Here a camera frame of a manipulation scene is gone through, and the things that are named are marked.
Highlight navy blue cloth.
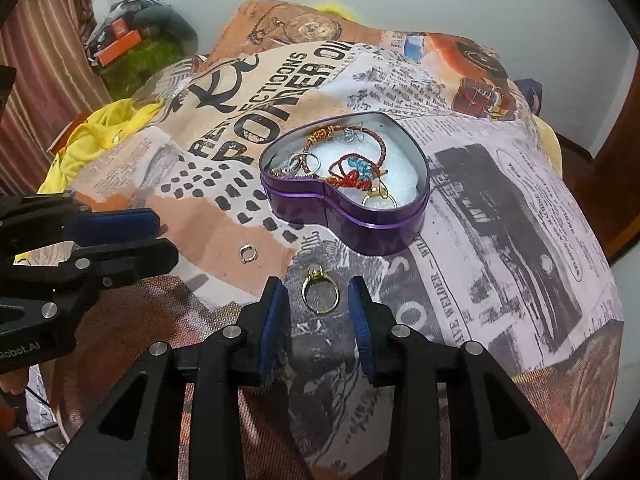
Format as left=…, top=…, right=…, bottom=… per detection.
left=515, top=77, right=545, bottom=114

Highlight yellow cloth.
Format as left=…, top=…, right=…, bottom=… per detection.
left=15, top=97, right=167, bottom=263

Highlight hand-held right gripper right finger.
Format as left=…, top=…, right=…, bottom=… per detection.
left=348, top=275, right=575, bottom=480

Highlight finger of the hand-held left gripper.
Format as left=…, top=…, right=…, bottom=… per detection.
left=0, top=191, right=162, bottom=267
left=0, top=239, right=180, bottom=333

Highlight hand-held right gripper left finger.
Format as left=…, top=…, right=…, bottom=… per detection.
left=47, top=276, right=292, bottom=480

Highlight purple heart-shaped tin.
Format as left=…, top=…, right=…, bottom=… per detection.
left=259, top=111, right=431, bottom=257

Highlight pile of clothes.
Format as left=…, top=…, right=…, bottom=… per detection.
left=82, top=0, right=200, bottom=68

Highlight silver rings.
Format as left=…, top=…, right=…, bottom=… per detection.
left=272, top=152, right=322, bottom=180

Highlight small red and white object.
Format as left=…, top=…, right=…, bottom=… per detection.
left=46, top=124, right=72, bottom=155

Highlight red and gold braided bracelet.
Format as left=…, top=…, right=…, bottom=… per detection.
left=299, top=124, right=390, bottom=182

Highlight yellow underblanket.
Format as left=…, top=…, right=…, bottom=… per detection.
left=531, top=114, right=565, bottom=168

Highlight gold ring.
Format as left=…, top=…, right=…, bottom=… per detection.
left=301, top=264, right=343, bottom=316

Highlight orange box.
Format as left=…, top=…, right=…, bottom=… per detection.
left=96, top=30, right=144, bottom=69

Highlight yellow pillow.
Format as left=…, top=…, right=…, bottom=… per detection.
left=314, top=0, right=362, bottom=22

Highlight green patterned bag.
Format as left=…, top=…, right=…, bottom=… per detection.
left=102, top=37, right=185, bottom=102

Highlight striped red curtain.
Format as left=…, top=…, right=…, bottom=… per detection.
left=0, top=0, right=112, bottom=197

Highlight printed blanket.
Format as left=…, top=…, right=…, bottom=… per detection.
left=47, top=0, right=627, bottom=480

